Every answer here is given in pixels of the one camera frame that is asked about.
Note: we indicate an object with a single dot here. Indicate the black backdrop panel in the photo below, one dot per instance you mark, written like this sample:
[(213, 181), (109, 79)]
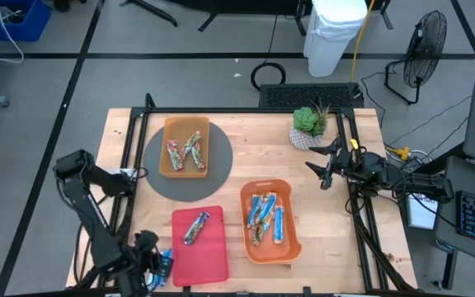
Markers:
[(241, 5)]

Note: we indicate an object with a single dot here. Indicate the black aluminium table frame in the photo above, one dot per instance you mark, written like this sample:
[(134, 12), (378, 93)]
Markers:
[(221, 109)]

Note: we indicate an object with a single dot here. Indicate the amber translucent plastic bin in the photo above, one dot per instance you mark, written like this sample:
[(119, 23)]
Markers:
[(184, 123)]

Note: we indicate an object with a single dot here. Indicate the black desk leg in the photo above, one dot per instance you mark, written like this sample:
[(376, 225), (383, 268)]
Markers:
[(450, 268)]

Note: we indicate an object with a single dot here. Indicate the yellow tag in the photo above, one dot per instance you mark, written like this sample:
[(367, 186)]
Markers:
[(354, 144)]

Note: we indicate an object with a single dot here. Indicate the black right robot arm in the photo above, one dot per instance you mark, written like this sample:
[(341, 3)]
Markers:
[(406, 181)]

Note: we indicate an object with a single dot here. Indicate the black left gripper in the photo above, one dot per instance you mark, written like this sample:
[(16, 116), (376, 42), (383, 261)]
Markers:
[(147, 251)]

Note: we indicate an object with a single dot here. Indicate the potted succulent plant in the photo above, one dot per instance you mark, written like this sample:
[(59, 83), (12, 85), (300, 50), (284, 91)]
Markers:
[(307, 123)]

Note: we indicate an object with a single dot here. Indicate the blue white granola bar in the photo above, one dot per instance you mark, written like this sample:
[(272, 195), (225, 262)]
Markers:
[(164, 252)]

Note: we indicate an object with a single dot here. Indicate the white trash bin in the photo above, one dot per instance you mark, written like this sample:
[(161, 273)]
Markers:
[(332, 37)]

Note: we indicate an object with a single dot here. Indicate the white printed sign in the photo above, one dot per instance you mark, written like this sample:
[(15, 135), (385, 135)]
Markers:
[(421, 214)]

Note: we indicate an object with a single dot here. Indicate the dark blue silver granola bar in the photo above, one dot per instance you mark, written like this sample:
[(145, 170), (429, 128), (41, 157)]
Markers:
[(196, 228)]

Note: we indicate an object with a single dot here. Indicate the red-pink translucent plastic bin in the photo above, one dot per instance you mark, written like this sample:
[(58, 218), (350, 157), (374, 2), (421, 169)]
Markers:
[(204, 260)]

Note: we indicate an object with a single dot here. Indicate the blue plastic bin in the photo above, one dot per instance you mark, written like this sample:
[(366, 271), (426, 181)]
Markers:
[(35, 24)]

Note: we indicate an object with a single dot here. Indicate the black stand foot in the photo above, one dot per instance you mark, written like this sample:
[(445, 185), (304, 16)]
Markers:
[(208, 22)]

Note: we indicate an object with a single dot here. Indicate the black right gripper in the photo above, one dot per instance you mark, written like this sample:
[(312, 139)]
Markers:
[(336, 163)]

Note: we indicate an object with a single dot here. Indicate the yellow plug connector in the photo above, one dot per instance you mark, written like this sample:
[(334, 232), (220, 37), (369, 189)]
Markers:
[(402, 153)]

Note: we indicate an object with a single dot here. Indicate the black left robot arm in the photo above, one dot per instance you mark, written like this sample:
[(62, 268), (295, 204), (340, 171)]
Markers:
[(97, 231)]

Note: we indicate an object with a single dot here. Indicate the black tripod leg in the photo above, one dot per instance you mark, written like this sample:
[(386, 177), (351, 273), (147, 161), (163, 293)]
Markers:
[(151, 10)]

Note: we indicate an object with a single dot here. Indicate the black perforated metal box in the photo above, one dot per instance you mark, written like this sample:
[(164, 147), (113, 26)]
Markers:
[(295, 95)]

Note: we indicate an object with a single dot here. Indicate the orange plastic basket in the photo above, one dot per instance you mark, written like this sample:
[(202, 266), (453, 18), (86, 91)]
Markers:
[(270, 251)]

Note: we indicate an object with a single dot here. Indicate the black floor fan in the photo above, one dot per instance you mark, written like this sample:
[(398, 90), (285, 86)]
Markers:
[(425, 49)]

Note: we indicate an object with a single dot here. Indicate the blue wrapped granola bar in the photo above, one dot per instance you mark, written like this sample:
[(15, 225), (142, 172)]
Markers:
[(279, 224), (255, 210), (267, 206)]

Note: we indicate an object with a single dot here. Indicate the grey round mat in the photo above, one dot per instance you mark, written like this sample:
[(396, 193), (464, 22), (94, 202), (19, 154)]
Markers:
[(217, 173)]

